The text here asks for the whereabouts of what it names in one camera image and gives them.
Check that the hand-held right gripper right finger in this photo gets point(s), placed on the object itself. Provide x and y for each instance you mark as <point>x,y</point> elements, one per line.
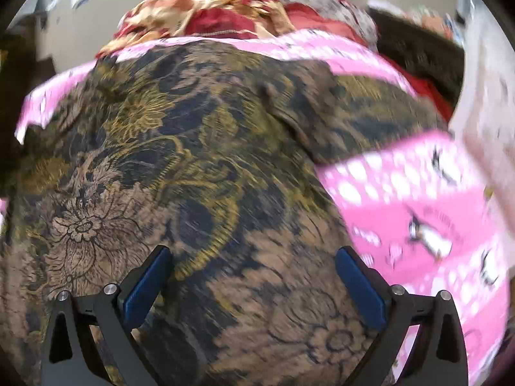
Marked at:
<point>360,289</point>

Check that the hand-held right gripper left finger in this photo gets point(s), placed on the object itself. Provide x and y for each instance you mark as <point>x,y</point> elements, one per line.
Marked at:
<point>147,285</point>

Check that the brown floral garment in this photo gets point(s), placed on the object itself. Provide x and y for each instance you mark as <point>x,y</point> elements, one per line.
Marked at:
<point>193,161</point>

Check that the pink printed blanket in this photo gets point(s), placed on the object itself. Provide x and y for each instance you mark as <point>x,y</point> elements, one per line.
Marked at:
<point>406,217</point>

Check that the red cloth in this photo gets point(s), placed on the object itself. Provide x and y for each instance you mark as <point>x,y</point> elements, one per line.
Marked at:
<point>436,98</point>

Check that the white patterned cloth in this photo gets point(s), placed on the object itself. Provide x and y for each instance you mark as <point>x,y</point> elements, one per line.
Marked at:
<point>487,100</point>

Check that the dark wooden nightstand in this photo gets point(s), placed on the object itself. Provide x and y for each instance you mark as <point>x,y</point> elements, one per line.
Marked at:
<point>418,56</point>

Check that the red gold floral quilt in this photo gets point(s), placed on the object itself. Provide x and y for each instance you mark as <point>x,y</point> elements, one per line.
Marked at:
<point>217,12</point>

